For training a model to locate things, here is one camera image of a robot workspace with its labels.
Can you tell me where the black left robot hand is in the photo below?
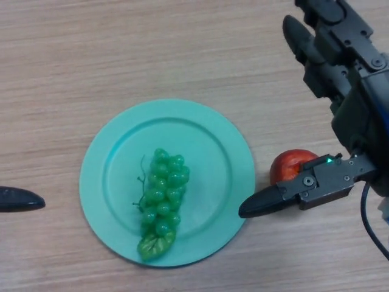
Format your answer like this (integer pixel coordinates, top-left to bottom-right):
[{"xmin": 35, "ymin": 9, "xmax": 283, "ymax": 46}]
[{"xmin": 0, "ymin": 186, "xmax": 46, "ymax": 213}]

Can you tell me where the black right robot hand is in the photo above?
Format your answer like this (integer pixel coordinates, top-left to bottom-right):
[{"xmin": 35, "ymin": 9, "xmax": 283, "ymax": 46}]
[{"xmin": 238, "ymin": 0, "xmax": 389, "ymax": 226}]

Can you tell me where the green grape bunch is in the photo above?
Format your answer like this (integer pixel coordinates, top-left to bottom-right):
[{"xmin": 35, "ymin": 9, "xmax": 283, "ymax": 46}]
[{"xmin": 132, "ymin": 147, "xmax": 191, "ymax": 262}]

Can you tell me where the green round plate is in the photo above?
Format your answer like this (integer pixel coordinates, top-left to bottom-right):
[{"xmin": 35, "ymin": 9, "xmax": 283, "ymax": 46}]
[{"xmin": 78, "ymin": 98, "xmax": 255, "ymax": 268}]

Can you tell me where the red apple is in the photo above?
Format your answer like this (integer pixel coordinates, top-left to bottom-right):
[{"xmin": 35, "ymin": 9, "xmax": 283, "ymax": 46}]
[{"xmin": 269, "ymin": 148, "xmax": 320, "ymax": 186}]

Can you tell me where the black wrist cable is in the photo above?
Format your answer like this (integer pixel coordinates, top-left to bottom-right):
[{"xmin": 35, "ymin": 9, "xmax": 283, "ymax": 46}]
[{"xmin": 360, "ymin": 182, "xmax": 389, "ymax": 262}]

